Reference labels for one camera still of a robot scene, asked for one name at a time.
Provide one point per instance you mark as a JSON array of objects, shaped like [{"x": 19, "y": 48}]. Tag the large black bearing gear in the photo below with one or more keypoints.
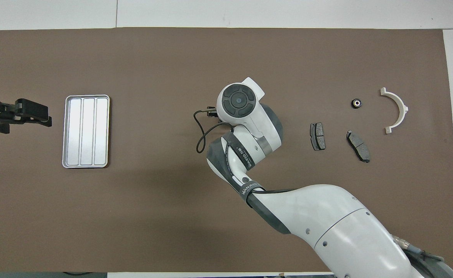
[{"x": 356, "y": 103}]

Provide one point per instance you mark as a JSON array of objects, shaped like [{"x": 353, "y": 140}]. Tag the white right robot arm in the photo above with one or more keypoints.
[{"x": 327, "y": 216}]

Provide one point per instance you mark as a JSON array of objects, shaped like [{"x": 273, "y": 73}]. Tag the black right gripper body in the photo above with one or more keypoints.
[{"x": 213, "y": 112}]

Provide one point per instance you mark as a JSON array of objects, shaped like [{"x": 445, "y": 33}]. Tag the brown table mat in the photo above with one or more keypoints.
[{"x": 134, "y": 216}]

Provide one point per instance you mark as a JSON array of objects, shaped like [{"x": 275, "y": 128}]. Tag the rectangular dark brake pad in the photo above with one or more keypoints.
[{"x": 318, "y": 136}]

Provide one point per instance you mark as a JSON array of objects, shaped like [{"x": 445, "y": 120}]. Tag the silver metal tray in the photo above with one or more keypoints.
[{"x": 101, "y": 116}]

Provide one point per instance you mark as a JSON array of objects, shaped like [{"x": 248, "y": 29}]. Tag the elongated dark brake pad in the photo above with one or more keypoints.
[{"x": 358, "y": 146}]

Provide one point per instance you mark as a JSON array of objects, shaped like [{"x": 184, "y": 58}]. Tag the white semicircular bracket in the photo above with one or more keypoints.
[{"x": 403, "y": 112}]

